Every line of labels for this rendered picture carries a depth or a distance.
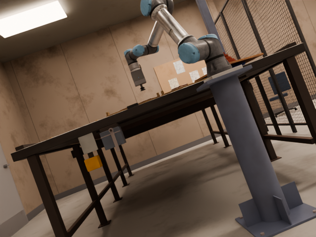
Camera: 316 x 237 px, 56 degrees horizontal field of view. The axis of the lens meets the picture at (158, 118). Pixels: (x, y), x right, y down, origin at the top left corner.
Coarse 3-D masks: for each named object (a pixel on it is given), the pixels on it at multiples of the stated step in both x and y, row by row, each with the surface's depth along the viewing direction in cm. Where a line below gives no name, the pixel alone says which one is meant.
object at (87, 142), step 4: (84, 136) 196; (88, 136) 196; (92, 136) 196; (80, 140) 195; (84, 140) 195; (88, 140) 195; (92, 140) 195; (80, 144) 195; (84, 144) 195; (88, 144) 195; (92, 144) 195; (84, 148) 195; (88, 148) 195; (92, 148) 195; (96, 148) 195; (84, 152) 195; (88, 152) 195
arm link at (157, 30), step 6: (168, 0) 181; (168, 6) 182; (156, 24) 198; (156, 30) 201; (162, 30) 201; (150, 36) 207; (156, 36) 204; (150, 42) 210; (156, 42) 209; (150, 48) 213; (156, 48) 216
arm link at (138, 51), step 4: (136, 48) 205; (140, 48) 206; (144, 48) 210; (132, 52) 209; (136, 52) 205; (140, 52) 206; (144, 52) 211; (132, 56) 211; (136, 56) 210; (140, 56) 212
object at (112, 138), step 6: (108, 126) 195; (114, 126) 195; (102, 132) 193; (108, 132) 193; (114, 132) 193; (120, 132) 193; (102, 138) 193; (108, 138) 193; (114, 138) 192; (120, 138) 193; (108, 144) 193; (114, 144) 192; (120, 144) 193
